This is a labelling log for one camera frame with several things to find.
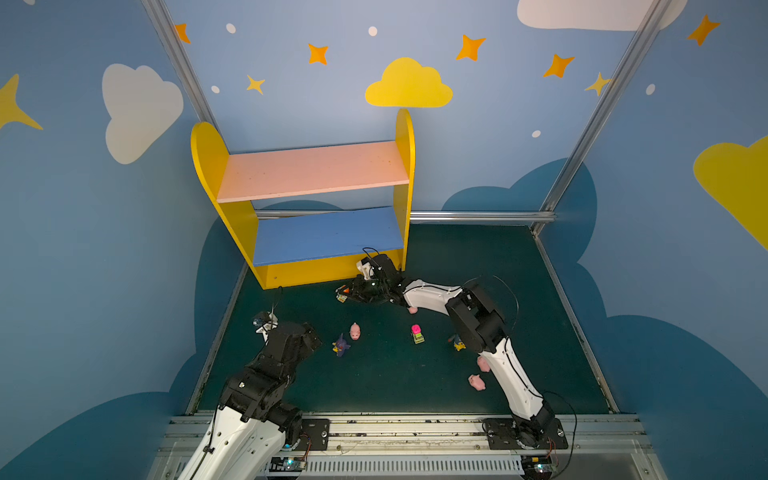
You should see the purple creature toy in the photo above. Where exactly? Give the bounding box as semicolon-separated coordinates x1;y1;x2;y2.
332;334;351;358

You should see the orange top toy car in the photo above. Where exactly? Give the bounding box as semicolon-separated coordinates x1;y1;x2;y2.
335;286;349;303

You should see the pink top toy car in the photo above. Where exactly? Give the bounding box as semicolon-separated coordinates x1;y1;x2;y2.
411;324;425;345

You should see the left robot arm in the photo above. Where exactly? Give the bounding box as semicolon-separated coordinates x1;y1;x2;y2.
180;322;322;480

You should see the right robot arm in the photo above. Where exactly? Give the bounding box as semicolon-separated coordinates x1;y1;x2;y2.
336;266;559;448

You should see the yellow toy shelf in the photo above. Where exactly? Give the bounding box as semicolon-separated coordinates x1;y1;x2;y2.
190;109;416;289

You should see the pink pig toy left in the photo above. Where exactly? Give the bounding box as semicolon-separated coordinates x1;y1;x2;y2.
349;323;361;340

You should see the pink pig toy right upper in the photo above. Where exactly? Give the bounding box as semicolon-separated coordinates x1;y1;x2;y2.
477;356;491;372

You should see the left controller board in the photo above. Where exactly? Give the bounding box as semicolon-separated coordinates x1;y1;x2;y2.
267;457;307;475

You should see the controller board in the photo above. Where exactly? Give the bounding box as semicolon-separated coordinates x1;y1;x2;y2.
520;456;556;480
267;457;307;475

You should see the pink pig toy right lower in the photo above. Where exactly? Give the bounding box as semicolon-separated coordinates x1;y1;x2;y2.
468;374;486;391

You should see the right controller board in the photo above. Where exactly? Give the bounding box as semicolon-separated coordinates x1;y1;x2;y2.
520;456;556;480

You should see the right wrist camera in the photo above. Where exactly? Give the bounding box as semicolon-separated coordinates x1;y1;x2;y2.
356;254;385;281

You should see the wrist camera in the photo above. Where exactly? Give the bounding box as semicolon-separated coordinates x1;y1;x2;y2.
356;254;385;281
252;311;278;341

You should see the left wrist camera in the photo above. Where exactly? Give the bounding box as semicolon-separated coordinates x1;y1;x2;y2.
252;311;278;341

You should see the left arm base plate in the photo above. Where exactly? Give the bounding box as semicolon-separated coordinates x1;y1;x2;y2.
286;418;330;452

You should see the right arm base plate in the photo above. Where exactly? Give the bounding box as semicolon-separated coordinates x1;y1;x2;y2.
481;417;569;450

